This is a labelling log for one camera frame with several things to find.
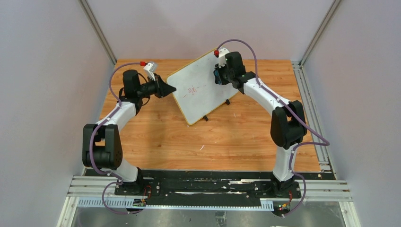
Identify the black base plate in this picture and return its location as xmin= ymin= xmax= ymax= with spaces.
xmin=100 ymin=170 xmax=335 ymax=207

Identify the blue whiteboard eraser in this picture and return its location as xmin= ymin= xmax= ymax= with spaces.
xmin=213 ymin=70 xmax=222 ymax=85

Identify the aluminium frame post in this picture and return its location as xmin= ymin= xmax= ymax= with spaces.
xmin=78 ymin=0 xmax=117 ymax=65
xmin=299 ymin=0 xmax=343 ymax=67

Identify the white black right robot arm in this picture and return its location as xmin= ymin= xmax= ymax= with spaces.
xmin=213 ymin=50 xmax=307 ymax=197

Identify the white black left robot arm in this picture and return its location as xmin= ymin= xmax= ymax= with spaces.
xmin=82 ymin=70 xmax=176 ymax=187

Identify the yellow-framed whiteboard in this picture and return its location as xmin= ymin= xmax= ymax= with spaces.
xmin=166 ymin=50 xmax=238 ymax=125

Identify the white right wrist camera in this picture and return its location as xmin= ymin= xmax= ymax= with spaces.
xmin=214 ymin=48 xmax=230 ymax=68

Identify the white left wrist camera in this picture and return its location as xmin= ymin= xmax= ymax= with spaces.
xmin=143 ymin=61 xmax=158 ymax=81

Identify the aluminium front rail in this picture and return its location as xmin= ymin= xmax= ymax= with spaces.
xmin=57 ymin=170 xmax=361 ymax=227

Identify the aluminium frame post right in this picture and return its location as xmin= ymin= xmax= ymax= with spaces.
xmin=299 ymin=0 xmax=343 ymax=67

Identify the aluminium frame post left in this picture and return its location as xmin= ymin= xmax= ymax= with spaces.
xmin=78 ymin=0 xmax=117 ymax=65

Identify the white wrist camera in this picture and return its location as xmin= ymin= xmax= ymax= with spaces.
xmin=143 ymin=61 xmax=158 ymax=81
xmin=214 ymin=48 xmax=230 ymax=68

